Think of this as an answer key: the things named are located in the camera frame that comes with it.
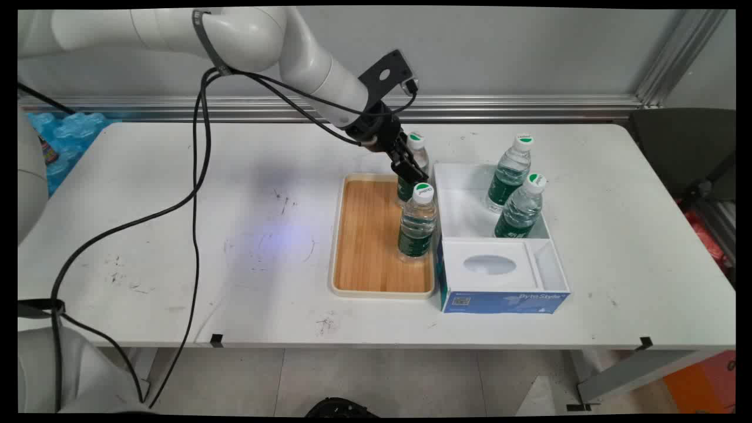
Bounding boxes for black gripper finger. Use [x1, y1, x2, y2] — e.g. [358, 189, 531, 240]
[401, 136, 430, 182]
[391, 153, 421, 187]

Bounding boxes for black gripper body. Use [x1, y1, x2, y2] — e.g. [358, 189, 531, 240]
[358, 105, 407, 156]

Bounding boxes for water bottle green label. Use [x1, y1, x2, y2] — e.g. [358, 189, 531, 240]
[397, 132, 430, 207]
[485, 134, 534, 214]
[398, 183, 439, 263]
[493, 173, 548, 239]

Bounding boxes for wooden tray cream rim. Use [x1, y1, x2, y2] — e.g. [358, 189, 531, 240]
[329, 173, 437, 300]

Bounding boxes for white box blue front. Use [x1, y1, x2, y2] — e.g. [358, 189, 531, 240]
[434, 163, 571, 314]

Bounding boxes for black round floor object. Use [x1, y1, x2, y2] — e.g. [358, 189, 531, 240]
[305, 398, 378, 419]

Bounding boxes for white table leg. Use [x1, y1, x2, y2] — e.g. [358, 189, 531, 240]
[567, 350, 724, 407]

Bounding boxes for red bag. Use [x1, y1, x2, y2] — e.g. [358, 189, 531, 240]
[679, 203, 730, 272]

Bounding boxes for blue wrapped bottle pack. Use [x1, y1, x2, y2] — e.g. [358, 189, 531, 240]
[26, 112, 113, 196]

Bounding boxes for dark printed can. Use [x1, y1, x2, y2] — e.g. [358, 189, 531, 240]
[38, 135, 60, 166]

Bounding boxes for orange box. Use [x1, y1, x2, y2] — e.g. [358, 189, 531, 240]
[664, 351, 736, 415]

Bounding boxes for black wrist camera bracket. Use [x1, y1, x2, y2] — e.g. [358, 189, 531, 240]
[358, 50, 419, 98]

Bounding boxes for short black cable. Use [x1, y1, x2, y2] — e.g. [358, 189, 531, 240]
[232, 69, 419, 116]
[226, 69, 362, 146]

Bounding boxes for horizontal aluminium rail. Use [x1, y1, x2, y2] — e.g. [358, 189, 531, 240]
[18, 94, 647, 124]

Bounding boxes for long black cable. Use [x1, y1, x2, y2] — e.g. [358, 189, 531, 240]
[50, 68, 213, 413]
[147, 70, 206, 409]

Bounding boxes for black velcro strap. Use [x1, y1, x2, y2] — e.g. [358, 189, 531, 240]
[18, 298, 66, 320]
[192, 9, 231, 77]

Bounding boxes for slanted aluminium post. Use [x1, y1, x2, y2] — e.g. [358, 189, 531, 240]
[634, 9, 730, 110]

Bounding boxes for aluminium frame beam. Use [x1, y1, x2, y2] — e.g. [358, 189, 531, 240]
[698, 199, 736, 266]

